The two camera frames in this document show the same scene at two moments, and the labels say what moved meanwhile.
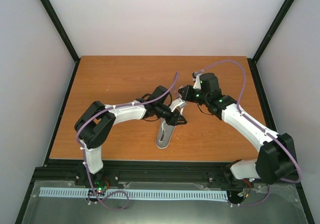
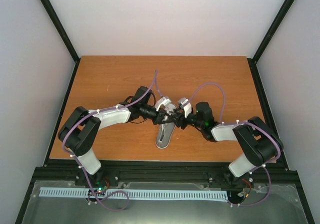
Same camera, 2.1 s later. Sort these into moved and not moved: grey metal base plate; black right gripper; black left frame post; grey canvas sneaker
Moved: black right gripper
Not moved: grey canvas sneaker; grey metal base plate; black left frame post
